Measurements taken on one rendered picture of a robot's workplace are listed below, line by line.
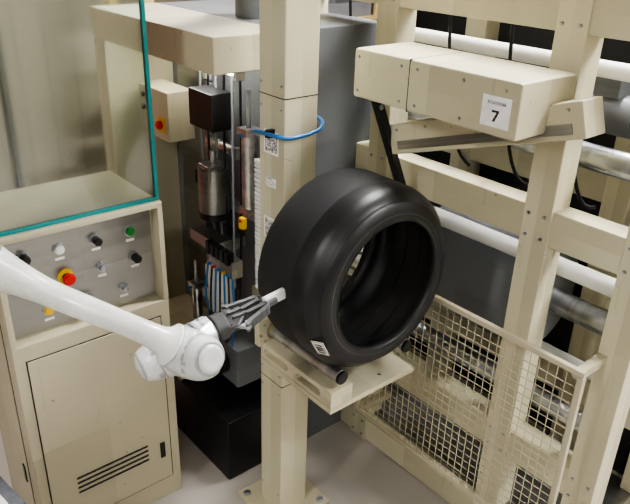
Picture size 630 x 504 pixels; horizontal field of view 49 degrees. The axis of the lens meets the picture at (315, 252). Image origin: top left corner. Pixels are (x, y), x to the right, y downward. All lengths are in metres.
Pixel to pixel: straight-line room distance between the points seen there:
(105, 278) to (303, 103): 0.89
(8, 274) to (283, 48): 0.97
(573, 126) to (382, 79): 0.58
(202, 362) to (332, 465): 1.67
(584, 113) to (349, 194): 0.63
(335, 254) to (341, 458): 1.51
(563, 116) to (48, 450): 1.95
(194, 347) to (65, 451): 1.18
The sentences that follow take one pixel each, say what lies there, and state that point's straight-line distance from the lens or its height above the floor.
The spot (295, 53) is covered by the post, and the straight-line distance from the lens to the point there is 2.06.
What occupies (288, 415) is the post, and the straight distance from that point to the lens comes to 2.62.
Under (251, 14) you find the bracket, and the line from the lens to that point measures 2.65.
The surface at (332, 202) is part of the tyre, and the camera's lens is 1.89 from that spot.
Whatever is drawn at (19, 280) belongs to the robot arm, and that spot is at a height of 1.41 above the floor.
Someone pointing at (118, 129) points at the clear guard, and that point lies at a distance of 2.25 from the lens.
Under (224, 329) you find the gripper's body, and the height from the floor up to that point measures 1.18.
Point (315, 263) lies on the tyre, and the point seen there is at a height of 1.31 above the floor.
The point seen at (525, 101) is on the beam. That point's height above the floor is 1.74.
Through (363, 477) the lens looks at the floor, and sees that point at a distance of 3.09.
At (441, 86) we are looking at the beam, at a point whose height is 1.73.
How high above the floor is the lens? 2.13
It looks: 26 degrees down
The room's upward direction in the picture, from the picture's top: 2 degrees clockwise
